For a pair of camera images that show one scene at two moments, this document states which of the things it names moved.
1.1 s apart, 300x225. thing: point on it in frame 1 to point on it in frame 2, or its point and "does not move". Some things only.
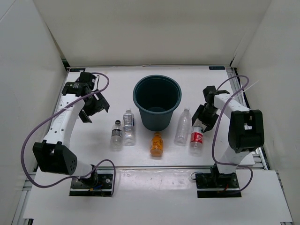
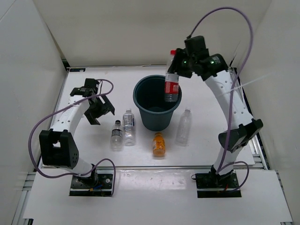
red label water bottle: (196, 143) to (171, 82)
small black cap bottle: (116, 143) does not move
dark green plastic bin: (156, 97) does not move
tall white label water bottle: (129, 133) does not move
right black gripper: (210, 123) to (181, 54)
